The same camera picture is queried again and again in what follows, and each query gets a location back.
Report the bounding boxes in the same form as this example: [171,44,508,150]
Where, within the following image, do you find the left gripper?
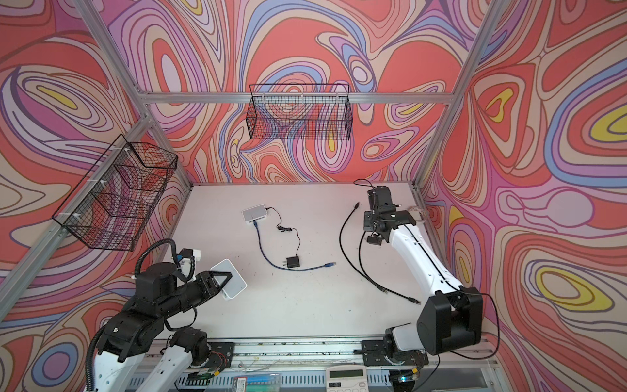
[156,269,232,321]

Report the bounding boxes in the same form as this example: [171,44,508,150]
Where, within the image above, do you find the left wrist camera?
[178,248,202,268]

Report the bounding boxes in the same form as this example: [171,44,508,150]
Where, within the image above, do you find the blue ethernet cable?
[251,220,337,273]

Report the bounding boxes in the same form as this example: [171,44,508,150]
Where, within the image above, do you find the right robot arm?
[363,211,483,355]

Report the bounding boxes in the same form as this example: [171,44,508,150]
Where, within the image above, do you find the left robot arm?
[84,238,233,391]

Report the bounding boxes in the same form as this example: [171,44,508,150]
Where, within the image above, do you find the black wire basket back wall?
[246,83,353,141]

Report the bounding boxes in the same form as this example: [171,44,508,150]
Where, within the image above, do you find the black wire basket left wall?
[52,136,178,252]

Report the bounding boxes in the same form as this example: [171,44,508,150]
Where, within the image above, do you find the black wire basket wall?
[52,136,178,252]
[246,83,353,141]

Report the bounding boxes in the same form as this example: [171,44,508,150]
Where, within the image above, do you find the clear plastic box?
[232,373,282,392]

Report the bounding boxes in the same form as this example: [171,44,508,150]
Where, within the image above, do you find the white network switch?
[210,259,248,302]
[242,204,268,224]

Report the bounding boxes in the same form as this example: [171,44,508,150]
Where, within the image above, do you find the white calculator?
[325,364,369,392]

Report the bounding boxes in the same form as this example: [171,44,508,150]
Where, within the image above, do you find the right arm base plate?
[354,338,429,369]

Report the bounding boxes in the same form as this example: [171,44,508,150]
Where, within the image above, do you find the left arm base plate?
[199,341,235,371]

